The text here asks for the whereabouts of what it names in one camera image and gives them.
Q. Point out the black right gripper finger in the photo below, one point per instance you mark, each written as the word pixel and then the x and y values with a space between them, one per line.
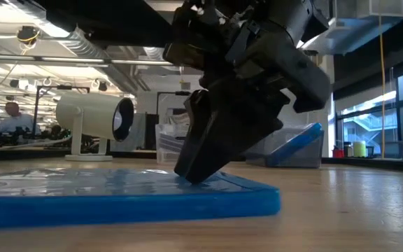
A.
pixel 198 122
pixel 236 126

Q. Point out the clear black jewel case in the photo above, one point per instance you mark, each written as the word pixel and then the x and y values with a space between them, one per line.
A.
pixel 171 145

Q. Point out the blue jewel case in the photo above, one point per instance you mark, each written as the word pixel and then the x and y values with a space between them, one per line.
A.
pixel 292 145

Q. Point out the blue plastic lid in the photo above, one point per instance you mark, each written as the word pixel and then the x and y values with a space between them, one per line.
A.
pixel 117 210

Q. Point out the clear plastic bin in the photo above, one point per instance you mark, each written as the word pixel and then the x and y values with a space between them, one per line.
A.
pixel 166 127

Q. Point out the grey translucent plastic bin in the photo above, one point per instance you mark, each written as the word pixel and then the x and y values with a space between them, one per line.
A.
pixel 306 157

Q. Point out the red container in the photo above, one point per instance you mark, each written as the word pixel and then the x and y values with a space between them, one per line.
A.
pixel 338 153

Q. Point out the white cylindrical projector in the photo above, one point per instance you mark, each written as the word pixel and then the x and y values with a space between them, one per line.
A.
pixel 86 112

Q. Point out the yellow-green cylinder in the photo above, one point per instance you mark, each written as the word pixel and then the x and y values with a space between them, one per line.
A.
pixel 359 149

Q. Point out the person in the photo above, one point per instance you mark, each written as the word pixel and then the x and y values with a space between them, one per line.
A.
pixel 16 122

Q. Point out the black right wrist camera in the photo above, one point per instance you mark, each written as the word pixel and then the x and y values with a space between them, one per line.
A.
pixel 184 56

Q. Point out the black metal stand frame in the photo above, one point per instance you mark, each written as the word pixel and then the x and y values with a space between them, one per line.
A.
pixel 64 87

